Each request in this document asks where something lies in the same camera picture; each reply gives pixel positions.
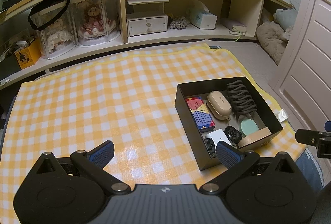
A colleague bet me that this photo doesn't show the notebook with green ribbon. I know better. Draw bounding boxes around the notebook with green ribbon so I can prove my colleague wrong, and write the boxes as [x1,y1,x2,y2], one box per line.
[229,25,247,42]

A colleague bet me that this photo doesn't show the beige fluffy plush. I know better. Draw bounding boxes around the beige fluffy plush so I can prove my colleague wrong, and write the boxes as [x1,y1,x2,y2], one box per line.
[256,21,291,65]

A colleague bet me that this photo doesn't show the wooden round lid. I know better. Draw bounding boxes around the wooden round lid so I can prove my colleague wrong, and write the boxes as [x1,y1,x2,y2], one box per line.
[237,128,271,148]

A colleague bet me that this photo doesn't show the white plug charger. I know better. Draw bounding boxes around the white plug charger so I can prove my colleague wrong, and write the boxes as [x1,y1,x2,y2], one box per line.
[204,129,230,147]

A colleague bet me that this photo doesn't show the grey scrunchie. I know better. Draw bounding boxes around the grey scrunchie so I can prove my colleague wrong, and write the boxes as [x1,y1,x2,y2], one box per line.
[169,16,190,30]

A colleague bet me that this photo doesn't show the clear case with white doll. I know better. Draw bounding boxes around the clear case with white doll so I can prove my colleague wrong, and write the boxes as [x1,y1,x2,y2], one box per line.
[35,4,75,60]

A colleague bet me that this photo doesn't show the colourful patterned card box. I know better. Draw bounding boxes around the colourful patterned card box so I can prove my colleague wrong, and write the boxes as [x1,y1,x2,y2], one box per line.
[185,96,216,133]

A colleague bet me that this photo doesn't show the white desktop drawer organizer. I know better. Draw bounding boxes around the white desktop drawer organizer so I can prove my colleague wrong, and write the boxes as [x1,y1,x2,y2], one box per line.
[126,0,170,37]

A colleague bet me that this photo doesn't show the pale green plush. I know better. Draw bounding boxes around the pale green plush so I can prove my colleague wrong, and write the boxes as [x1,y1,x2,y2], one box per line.
[273,8,298,30]

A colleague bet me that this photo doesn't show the pale blue tissue box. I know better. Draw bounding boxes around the pale blue tissue box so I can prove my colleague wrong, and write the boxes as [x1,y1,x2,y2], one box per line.
[186,0,218,30]

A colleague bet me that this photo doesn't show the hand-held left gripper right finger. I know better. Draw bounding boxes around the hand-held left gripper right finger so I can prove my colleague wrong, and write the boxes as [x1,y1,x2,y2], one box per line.
[199,140,298,195]

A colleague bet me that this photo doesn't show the black cardboard box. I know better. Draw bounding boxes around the black cardboard box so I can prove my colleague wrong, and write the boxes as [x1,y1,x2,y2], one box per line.
[174,76,283,171]

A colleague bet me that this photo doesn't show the green round compact case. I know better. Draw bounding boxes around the green round compact case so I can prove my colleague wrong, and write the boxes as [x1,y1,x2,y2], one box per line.
[239,119,259,137]

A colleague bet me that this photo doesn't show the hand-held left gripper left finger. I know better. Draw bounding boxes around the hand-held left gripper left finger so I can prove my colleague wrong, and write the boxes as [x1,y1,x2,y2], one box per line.
[32,140,132,195]

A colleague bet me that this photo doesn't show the black plug charger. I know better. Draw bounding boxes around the black plug charger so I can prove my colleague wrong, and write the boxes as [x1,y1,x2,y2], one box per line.
[204,138,218,158]

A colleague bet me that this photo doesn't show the person's blue jeans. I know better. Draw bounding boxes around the person's blue jeans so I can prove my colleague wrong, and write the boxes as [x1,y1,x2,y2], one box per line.
[295,148,325,191]

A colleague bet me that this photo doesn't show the yellow checkered mat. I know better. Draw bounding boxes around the yellow checkered mat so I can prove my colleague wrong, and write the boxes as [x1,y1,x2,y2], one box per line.
[0,43,303,188]

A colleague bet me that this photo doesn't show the brown hair claw clip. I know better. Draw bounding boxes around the brown hair claw clip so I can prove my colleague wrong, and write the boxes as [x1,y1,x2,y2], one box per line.
[225,80,258,120]

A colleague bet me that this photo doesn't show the clear case with red doll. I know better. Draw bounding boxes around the clear case with red doll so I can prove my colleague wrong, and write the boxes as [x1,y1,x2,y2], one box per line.
[71,0,121,47]

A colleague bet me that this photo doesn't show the beige earbud case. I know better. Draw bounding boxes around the beige earbud case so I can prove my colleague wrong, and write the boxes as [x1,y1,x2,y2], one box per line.
[207,91,232,121]

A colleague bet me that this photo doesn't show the yellow cartoon box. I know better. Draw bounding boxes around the yellow cartoon box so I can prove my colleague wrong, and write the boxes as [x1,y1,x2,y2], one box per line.
[14,39,42,71]

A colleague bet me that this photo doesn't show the white panel door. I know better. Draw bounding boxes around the white panel door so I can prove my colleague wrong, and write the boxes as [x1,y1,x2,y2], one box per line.
[274,0,331,137]

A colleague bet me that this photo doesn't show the black smartwatch body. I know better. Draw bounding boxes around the black smartwatch body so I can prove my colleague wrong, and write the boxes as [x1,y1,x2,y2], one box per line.
[223,126,245,146]

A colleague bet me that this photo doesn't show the black headband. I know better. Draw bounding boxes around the black headband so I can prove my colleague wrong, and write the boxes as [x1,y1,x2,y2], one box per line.
[28,0,72,31]

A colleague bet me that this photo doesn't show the black storage box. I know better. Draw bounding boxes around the black storage box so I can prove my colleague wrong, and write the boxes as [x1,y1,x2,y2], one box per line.
[0,53,21,80]

